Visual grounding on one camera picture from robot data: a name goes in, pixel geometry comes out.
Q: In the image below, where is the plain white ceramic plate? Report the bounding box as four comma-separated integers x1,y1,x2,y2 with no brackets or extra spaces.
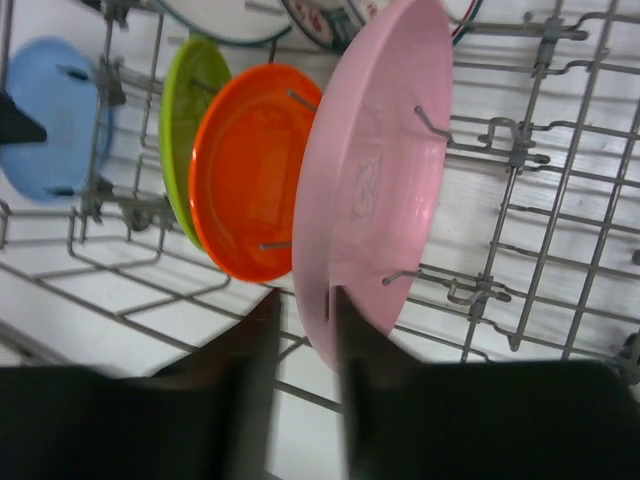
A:
155,0,291,46

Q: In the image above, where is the orange plastic plate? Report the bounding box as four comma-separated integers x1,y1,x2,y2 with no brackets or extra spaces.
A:
189,63,322,283

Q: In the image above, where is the grey wire dish rack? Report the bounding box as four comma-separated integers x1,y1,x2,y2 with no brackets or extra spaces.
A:
0,0,640,416

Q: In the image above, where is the blue plastic plate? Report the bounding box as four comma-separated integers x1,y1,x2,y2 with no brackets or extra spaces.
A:
1,37,115,203

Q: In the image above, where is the pink plastic plate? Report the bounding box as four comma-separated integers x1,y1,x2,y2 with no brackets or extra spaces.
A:
292,1,453,368

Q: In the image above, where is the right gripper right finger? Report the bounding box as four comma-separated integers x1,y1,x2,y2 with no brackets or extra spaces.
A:
330,286,639,479

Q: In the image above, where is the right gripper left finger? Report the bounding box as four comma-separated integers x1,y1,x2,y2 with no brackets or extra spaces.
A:
1,289,283,479

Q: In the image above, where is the white plate with red pattern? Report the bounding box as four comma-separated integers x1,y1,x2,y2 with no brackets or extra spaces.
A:
281,0,483,53

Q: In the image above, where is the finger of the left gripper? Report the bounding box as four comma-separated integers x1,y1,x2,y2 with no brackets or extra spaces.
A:
0,90,47,145

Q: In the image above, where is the green plastic plate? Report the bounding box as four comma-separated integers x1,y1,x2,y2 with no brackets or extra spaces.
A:
158,35,232,249

